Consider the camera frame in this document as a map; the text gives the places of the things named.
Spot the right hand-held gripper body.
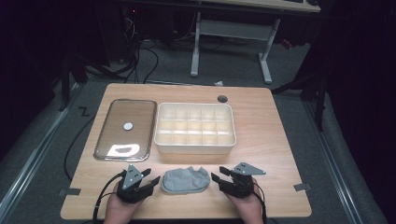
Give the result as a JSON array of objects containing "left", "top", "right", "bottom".
[{"left": 219, "top": 161, "right": 267, "bottom": 200}]

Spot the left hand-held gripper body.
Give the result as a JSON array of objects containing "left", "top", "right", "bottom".
[{"left": 116, "top": 163, "right": 148, "bottom": 204}]

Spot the grey sock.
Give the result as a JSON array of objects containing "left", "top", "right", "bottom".
[{"left": 160, "top": 165, "right": 211, "bottom": 195}]

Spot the white divided storage box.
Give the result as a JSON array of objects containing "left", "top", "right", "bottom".
[{"left": 153, "top": 102, "right": 237, "bottom": 156}]

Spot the person's right hand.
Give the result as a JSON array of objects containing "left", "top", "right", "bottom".
[{"left": 224, "top": 178, "right": 264, "bottom": 224}]

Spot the person's left hand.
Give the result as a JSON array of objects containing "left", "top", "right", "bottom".
[{"left": 103, "top": 182, "right": 145, "bottom": 224}]

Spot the transparent box lid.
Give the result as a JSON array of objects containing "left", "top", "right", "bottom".
[{"left": 93, "top": 98, "right": 158, "bottom": 162}]

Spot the grey tape piece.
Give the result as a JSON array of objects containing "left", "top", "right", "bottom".
[
  {"left": 292, "top": 182, "right": 312, "bottom": 192},
  {"left": 58, "top": 188, "right": 81, "bottom": 197}
]

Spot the black stand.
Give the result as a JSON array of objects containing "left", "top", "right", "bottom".
[
  {"left": 58, "top": 54, "right": 90, "bottom": 112},
  {"left": 271, "top": 60, "right": 330, "bottom": 133}
]

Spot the white-framed background desk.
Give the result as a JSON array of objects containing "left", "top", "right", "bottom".
[{"left": 189, "top": 0, "right": 322, "bottom": 86}]

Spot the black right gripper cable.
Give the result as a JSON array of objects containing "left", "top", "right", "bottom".
[{"left": 253, "top": 182, "right": 269, "bottom": 224}]

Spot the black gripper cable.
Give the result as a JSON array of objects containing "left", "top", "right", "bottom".
[
  {"left": 253, "top": 182, "right": 269, "bottom": 224},
  {"left": 92, "top": 172, "right": 126, "bottom": 224}
]

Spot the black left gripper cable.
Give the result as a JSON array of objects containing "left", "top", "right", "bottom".
[{"left": 92, "top": 172, "right": 126, "bottom": 224}]

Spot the black floor cable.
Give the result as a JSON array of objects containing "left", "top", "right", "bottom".
[{"left": 63, "top": 114, "right": 97, "bottom": 183}]

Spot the metal floor rail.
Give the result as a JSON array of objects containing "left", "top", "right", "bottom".
[
  {"left": 0, "top": 83, "right": 80, "bottom": 220},
  {"left": 302, "top": 99, "right": 366, "bottom": 224}
]

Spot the bundle of black floor cables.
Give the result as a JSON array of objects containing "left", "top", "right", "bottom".
[{"left": 120, "top": 17, "right": 161, "bottom": 85}]

